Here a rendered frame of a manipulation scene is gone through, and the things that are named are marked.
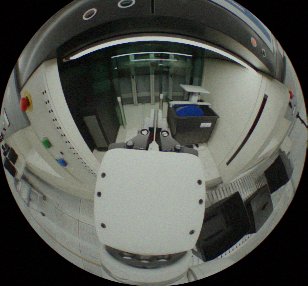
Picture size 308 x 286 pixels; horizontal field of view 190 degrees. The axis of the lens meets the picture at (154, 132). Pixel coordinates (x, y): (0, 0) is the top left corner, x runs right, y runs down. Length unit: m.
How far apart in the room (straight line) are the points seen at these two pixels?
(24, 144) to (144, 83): 1.85
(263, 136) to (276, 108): 0.11
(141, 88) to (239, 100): 0.89
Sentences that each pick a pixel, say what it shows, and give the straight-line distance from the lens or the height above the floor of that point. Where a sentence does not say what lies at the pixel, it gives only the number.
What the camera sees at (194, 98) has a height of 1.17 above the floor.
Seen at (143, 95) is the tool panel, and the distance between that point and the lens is 1.08.
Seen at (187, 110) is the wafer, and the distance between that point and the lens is 0.53.
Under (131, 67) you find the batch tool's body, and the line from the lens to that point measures 0.63.
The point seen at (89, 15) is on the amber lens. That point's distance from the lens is 0.17.
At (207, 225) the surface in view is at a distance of 0.64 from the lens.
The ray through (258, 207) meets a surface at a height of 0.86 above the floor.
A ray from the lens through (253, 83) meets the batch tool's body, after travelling 0.44.
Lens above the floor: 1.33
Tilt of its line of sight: 41 degrees down
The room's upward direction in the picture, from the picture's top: 1 degrees counter-clockwise
